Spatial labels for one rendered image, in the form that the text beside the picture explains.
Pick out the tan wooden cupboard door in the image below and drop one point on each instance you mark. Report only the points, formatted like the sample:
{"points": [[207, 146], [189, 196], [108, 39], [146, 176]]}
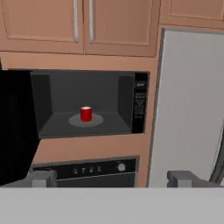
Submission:
{"points": [[40, 24], [122, 26]]}

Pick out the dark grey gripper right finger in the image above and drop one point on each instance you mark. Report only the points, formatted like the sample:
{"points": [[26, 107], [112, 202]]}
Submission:
{"points": [[182, 178]]}

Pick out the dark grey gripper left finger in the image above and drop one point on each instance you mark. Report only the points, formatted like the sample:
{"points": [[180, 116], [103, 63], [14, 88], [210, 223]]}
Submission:
{"points": [[43, 178]]}

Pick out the grey fridge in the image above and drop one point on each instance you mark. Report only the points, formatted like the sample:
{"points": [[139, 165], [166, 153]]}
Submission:
{"points": [[186, 108]]}

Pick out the tan cupboard above fridge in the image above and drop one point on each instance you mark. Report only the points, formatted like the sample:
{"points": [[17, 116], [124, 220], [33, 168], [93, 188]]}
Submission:
{"points": [[194, 11]]}

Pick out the grey microwave turntable plate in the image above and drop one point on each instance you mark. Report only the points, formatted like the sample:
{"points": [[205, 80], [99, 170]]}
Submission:
{"points": [[97, 120]]}

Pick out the black built-in microwave oven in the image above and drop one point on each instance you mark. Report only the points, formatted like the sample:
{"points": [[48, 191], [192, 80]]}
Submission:
{"points": [[87, 102]]}

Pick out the black microwave door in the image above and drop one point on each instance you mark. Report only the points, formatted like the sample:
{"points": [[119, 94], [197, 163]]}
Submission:
{"points": [[16, 128]]}

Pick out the red mug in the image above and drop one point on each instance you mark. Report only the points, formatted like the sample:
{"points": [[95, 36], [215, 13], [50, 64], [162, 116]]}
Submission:
{"points": [[86, 113]]}

